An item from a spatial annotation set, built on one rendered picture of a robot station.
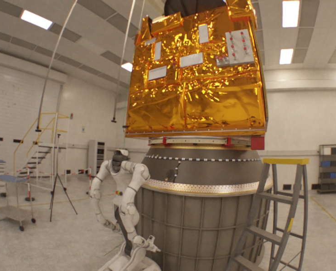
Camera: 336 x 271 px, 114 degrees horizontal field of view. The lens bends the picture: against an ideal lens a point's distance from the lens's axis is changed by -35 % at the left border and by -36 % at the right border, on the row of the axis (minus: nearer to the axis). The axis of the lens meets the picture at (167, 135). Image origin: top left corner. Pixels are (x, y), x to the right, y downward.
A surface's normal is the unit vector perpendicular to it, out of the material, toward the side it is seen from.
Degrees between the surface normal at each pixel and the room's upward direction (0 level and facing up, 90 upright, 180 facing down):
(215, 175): 62
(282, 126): 90
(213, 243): 90
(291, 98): 90
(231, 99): 89
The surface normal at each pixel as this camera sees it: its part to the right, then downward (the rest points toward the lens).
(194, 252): -0.21, -0.11
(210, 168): -0.10, -0.56
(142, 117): -0.52, -0.14
